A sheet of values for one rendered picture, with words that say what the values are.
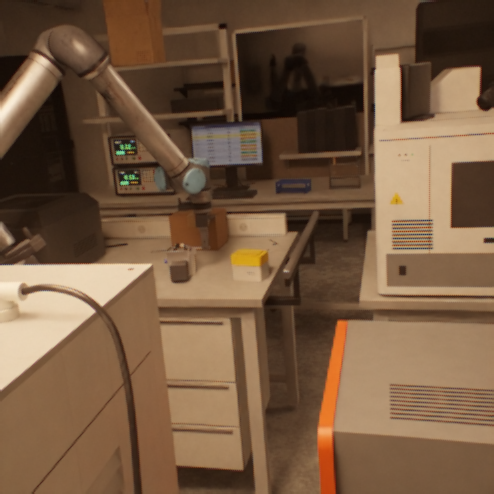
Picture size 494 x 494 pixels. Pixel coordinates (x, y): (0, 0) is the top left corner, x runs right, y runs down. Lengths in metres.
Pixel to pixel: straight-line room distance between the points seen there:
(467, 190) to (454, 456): 1.14
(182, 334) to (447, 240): 0.98
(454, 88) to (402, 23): 4.22
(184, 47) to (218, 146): 2.93
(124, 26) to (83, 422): 3.98
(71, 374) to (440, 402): 0.63
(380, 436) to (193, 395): 1.50
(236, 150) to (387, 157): 2.29
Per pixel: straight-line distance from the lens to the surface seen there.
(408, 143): 1.91
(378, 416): 0.95
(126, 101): 2.00
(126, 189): 4.29
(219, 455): 2.46
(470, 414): 0.98
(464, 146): 1.92
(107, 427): 0.58
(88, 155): 7.47
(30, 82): 2.04
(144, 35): 4.35
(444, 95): 2.40
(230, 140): 4.10
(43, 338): 0.51
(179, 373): 2.33
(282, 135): 4.44
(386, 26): 6.59
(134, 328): 0.62
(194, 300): 2.13
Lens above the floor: 1.63
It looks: 15 degrees down
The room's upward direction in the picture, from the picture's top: 5 degrees counter-clockwise
